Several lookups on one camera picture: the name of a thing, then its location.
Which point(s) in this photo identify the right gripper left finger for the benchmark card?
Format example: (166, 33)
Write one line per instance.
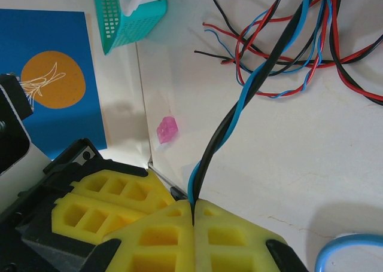
(155, 242)

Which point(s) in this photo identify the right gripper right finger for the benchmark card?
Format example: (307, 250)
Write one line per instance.
(227, 242)

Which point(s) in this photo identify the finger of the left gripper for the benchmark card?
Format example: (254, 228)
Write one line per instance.
(68, 221)
(140, 191)

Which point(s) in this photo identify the small pink plastic block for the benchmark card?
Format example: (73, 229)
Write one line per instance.
(167, 130)

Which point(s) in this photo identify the blue tube stethoscope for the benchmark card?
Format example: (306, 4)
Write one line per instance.
(324, 254)

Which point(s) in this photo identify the green plastic mesh basket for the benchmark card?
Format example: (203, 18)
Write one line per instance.
(119, 30)

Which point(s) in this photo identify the blue poster large orange circle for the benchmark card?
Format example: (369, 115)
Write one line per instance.
(60, 30)

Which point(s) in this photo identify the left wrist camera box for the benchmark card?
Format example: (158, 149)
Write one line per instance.
(15, 104)

